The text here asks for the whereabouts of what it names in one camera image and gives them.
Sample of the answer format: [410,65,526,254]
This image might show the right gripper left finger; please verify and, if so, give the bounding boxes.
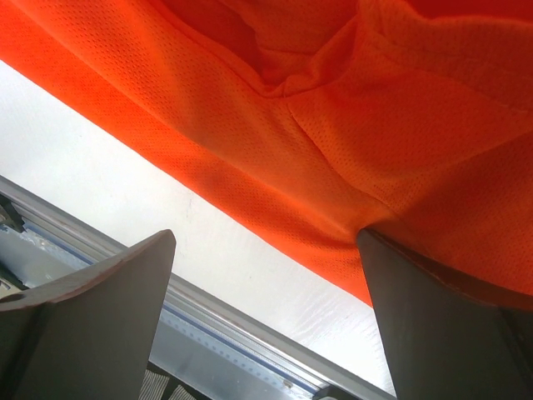
[1,230,176,399]

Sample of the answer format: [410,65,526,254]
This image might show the aluminium mounting rail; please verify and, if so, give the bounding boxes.
[1,179,387,399]

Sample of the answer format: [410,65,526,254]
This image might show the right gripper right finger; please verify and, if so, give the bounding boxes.
[357,229,532,399]

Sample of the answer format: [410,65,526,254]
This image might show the orange t shirt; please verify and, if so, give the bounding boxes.
[1,1,532,302]

